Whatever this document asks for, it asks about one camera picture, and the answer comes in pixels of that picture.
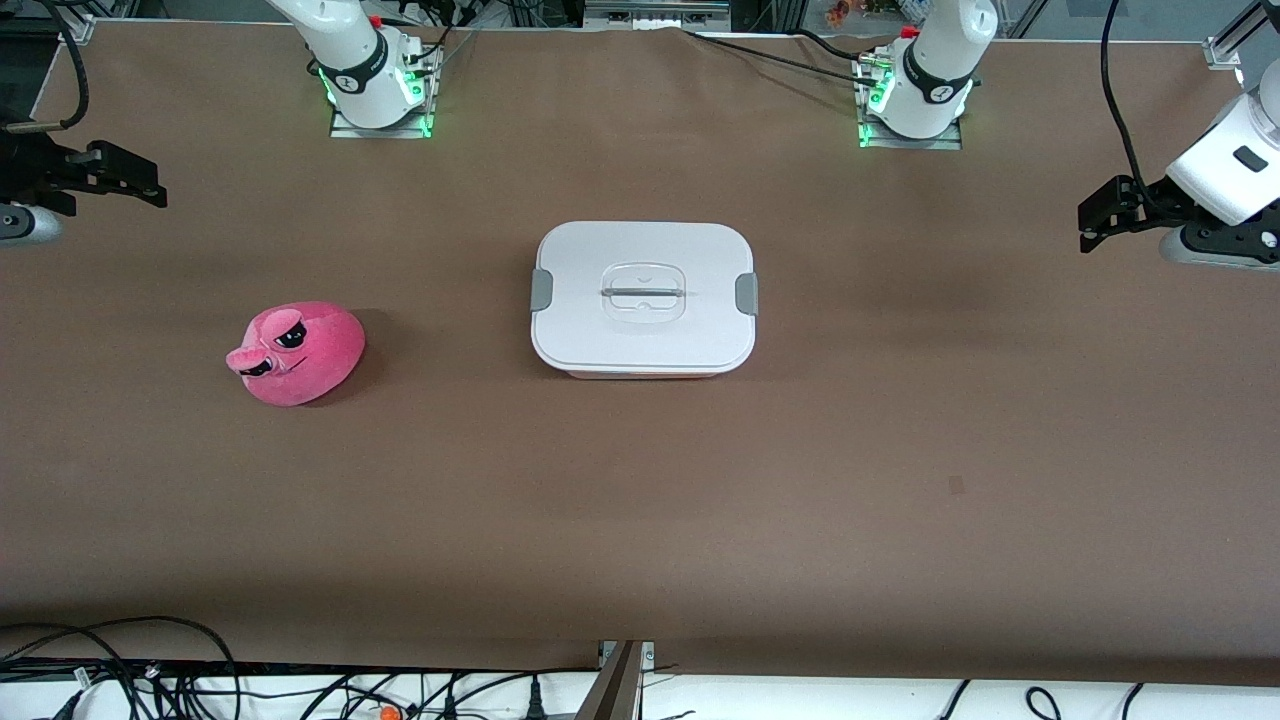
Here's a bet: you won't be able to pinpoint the pink plush toy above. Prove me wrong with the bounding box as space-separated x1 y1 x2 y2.
226 301 366 408

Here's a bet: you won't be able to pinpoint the white box lid grey latches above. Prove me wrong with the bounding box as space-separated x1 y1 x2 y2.
530 221 759 377

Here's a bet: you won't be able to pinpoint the pink translucent plastic box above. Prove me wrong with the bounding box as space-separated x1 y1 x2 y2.
563 364 729 380

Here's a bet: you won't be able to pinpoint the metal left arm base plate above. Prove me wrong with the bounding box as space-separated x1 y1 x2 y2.
857 55 964 152

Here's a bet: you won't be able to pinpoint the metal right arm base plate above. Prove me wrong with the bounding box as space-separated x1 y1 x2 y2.
329 45 438 140

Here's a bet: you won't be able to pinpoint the short black table cable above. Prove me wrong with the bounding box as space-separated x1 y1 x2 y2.
788 28 867 59

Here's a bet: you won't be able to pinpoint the long black table cable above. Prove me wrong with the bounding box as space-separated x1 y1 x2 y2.
684 29 883 87

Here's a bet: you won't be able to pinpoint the black looped floor cable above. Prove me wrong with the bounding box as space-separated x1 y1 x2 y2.
0 616 243 720

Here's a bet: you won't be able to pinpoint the grey metal background frame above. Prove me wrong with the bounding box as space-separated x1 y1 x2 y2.
584 0 732 32

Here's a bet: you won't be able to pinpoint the black cable with plug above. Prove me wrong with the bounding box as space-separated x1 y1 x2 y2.
300 667 601 720

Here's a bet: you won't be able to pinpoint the brown beam with metal bracket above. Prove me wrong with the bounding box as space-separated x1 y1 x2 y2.
574 640 657 720

